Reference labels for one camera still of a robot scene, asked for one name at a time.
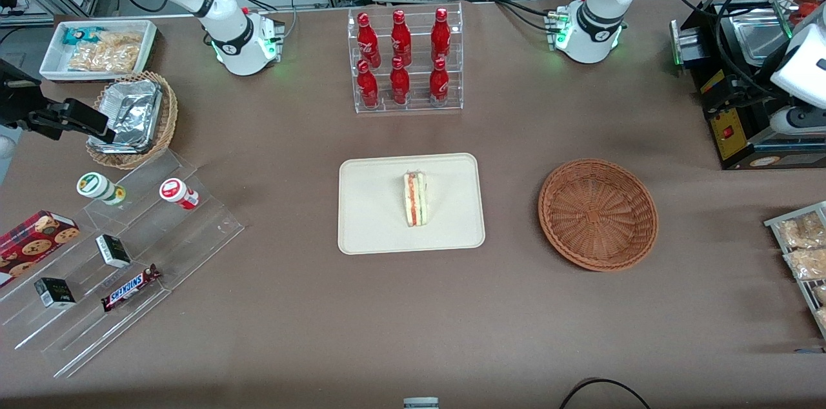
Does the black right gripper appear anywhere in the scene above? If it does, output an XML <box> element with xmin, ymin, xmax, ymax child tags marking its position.
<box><xmin>0</xmin><ymin>59</ymin><xmax>117</xmax><ymax>144</ymax></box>

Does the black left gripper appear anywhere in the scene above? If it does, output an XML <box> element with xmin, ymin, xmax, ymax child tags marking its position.
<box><xmin>700</xmin><ymin>75</ymin><xmax>774</xmax><ymax>115</ymax></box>

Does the triangle sandwich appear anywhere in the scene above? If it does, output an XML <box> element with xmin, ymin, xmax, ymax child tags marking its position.
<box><xmin>403</xmin><ymin>170</ymin><xmax>429</xmax><ymax>228</ymax></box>

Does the oval light wicker basket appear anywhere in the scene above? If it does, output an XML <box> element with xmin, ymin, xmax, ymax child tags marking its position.
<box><xmin>86</xmin><ymin>71</ymin><xmax>179</xmax><ymax>170</ymax></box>

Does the round brown wicker basket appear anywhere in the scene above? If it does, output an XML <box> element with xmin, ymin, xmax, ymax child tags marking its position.
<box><xmin>538</xmin><ymin>159</ymin><xmax>659</xmax><ymax>272</ymax></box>

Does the beige plastic tray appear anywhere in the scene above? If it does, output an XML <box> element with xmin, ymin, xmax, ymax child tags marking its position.
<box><xmin>338</xmin><ymin>153</ymin><xmax>486</xmax><ymax>255</ymax></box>

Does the black food warmer machine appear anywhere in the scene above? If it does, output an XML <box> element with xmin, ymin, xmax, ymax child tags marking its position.
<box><xmin>670</xmin><ymin>0</ymin><xmax>826</xmax><ymax>171</ymax></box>

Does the aluminium foil container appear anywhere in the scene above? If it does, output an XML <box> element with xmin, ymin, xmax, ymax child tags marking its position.
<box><xmin>88</xmin><ymin>79</ymin><xmax>163</xmax><ymax>154</ymax></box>

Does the white rectangular snack bin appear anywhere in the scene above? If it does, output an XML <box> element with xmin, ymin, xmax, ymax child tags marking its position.
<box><xmin>39</xmin><ymin>20</ymin><xmax>159</xmax><ymax>83</ymax></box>

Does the green lidded white cup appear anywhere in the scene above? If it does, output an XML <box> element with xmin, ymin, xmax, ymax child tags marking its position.
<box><xmin>77</xmin><ymin>172</ymin><xmax>127</xmax><ymax>206</ymax></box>

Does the steel food pan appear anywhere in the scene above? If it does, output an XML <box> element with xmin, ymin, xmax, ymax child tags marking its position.
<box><xmin>736</xmin><ymin>21</ymin><xmax>785</xmax><ymax>66</ymax></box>

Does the clear bag of chips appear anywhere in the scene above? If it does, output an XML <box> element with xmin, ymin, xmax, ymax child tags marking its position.
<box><xmin>68</xmin><ymin>33</ymin><xmax>143</xmax><ymax>73</ymax></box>

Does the teal snack packet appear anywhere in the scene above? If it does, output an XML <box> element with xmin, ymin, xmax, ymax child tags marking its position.
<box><xmin>63</xmin><ymin>26</ymin><xmax>105</xmax><ymax>46</ymax></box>

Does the red lidded white cup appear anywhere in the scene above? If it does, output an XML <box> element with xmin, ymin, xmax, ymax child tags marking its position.
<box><xmin>159</xmin><ymin>178</ymin><xmax>200</xmax><ymax>211</ymax></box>

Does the red tartan cookie box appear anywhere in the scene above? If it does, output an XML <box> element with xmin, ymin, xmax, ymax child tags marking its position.
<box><xmin>0</xmin><ymin>210</ymin><xmax>81</xmax><ymax>288</ymax></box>

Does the small black box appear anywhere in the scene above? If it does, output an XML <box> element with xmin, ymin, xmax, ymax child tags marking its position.
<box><xmin>96</xmin><ymin>235</ymin><xmax>132</xmax><ymax>269</ymax></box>
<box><xmin>34</xmin><ymin>277</ymin><xmax>77</xmax><ymax>310</ymax></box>

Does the grey metal snack rack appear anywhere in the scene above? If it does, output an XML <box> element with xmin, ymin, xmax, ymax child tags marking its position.
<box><xmin>764</xmin><ymin>201</ymin><xmax>826</xmax><ymax>340</ymax></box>

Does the clear acrylic stepped display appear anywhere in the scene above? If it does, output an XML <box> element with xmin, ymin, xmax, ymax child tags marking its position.
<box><xmin>0</xmin><ymin>150</ymin><xmax>245</xmax><ymax>379</ymax></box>

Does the snickers chocolate bar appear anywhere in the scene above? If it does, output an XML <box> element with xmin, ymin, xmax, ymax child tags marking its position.
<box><xmin>101</xmin><ymin>264</ymin><xmax>162</xmax><ymax>313</ymax></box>

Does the red cola bottle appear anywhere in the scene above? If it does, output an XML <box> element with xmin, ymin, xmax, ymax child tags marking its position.
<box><xmin>357</xmin><ymin>12</ymin><xmax>381</xmax><ymax>68</ymax></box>
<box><xmin>390</xmin><ymin>10</ymin><xmax>412</xmax><ymax>66</ymax></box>
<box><xmin>389</xmin><ymin>57</ymin><xmax>411</xmax><ymax>105</ymax></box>
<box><xmin>430</xmin><ymin>8</ymin><xmax>452</xmax><ymax>65</ymax></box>
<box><xmin>429</xmin><ymin>57</ymin><xmax>450</xmax><ymax>106</ymax></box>
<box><xmin>357</xmin><ymin>59</ymin><xmax>379</xmax><ymax>108</ymax></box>

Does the clear acrylic bottle rack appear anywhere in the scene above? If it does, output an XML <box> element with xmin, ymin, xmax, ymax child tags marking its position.
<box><xmin>347</xmin><ymin>3</ymin><xmax>464</xmax><ymax>114</ymax></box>

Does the black looped cable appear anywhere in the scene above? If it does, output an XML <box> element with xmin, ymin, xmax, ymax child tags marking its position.
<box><xmin>558</xmin><ymin>377</ymin><xmax>653</xmax><ymax>409</ymax></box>

